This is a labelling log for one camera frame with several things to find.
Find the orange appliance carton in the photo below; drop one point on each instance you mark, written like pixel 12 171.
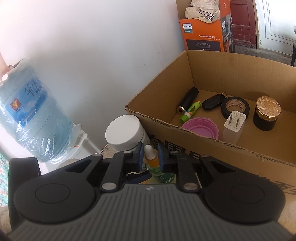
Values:
pixel 201 34

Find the black jar with gold lid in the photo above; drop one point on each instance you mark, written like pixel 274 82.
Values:
pixel 266 113

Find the pink plastic bowl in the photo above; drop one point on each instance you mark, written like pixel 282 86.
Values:
pixel 201 127

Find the beige crumpled cloth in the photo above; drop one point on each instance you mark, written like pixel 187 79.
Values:
pixel 201 10

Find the green dropper bottle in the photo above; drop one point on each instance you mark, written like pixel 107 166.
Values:
pixel 152 163

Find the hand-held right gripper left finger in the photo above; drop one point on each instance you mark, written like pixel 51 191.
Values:
pixel 140 155

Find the brown cardboard box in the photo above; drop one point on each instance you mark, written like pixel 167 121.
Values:
pixel 161 92

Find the white charger plug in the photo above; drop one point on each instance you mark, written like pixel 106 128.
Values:
pixel 233 127

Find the green patterned cloth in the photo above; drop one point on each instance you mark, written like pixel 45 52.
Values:
pixel 4 180

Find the black tape roll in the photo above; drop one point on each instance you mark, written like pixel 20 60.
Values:
pixel 225 109

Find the blue plastic bag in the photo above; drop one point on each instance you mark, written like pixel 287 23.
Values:
pixel 34 115

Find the green lip balm stick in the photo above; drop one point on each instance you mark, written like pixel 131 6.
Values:
pixel 190 111

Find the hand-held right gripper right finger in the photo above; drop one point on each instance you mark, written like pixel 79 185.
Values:
pixel 161 157

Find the white water dispenser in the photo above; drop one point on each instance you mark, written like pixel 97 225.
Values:
pixel 76 150

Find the white supplement bottle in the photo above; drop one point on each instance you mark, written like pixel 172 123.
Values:
pixel 124 132

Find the black key fob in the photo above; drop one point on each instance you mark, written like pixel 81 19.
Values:
pixel 212 102

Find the dark red wooden door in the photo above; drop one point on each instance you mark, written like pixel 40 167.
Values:
pixel 242 23

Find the black cylindrical tube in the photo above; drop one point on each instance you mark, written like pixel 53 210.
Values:
pixel 187 100

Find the white panelled door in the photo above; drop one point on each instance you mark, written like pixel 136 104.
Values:
pixel 275 25

